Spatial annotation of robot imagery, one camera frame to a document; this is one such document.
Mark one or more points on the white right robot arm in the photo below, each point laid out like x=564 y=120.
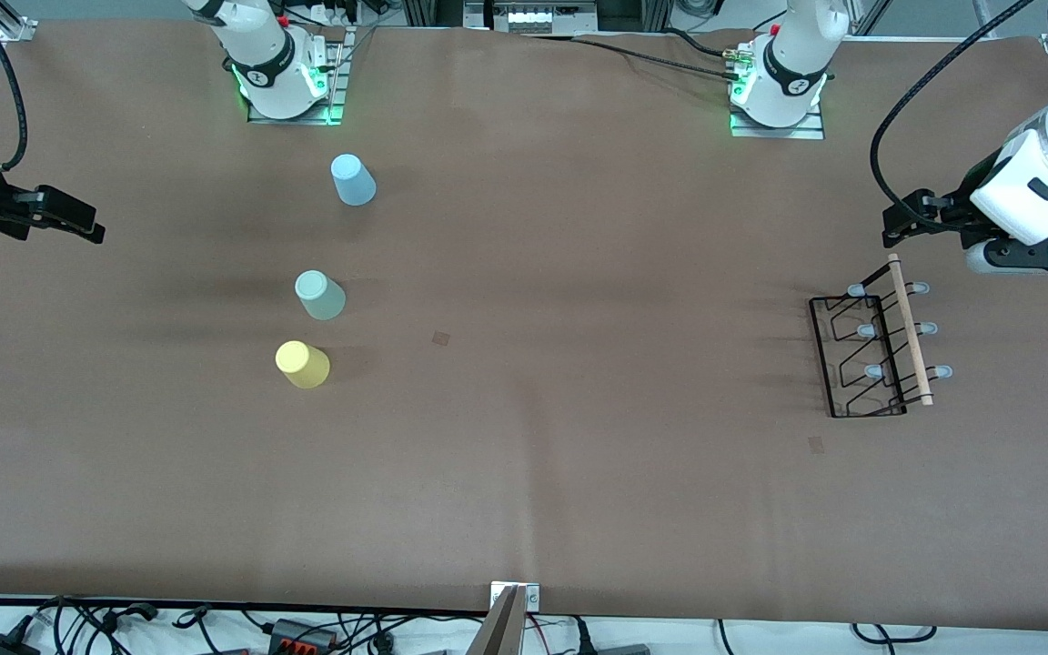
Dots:
x=265 y=45

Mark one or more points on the small metal bracket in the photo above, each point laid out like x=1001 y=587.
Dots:
x=531 y=596

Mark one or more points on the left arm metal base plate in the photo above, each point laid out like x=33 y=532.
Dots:
x=806 y=133

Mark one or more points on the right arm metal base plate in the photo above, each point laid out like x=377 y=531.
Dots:
x=306 y=116

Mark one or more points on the black power adapter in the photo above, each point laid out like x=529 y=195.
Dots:
x=1 y=646

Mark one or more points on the white power strip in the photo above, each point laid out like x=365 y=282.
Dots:
x=538 y=16

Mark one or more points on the mint green plastic cup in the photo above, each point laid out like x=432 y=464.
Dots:
x=319 y=296

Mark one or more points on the black orange connector box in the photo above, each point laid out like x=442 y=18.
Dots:
x=301 y=634

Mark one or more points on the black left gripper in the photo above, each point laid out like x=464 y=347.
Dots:
x=958 y=215

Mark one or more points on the light blue plastic cup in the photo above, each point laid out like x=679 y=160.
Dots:
x=353 y=182

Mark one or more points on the yellow plastic cup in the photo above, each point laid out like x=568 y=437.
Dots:
x=303 y=364

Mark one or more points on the grey metal beam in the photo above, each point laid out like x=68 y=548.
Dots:
x=498 y=632

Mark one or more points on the brown table mat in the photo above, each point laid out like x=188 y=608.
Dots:
x=524 y=491

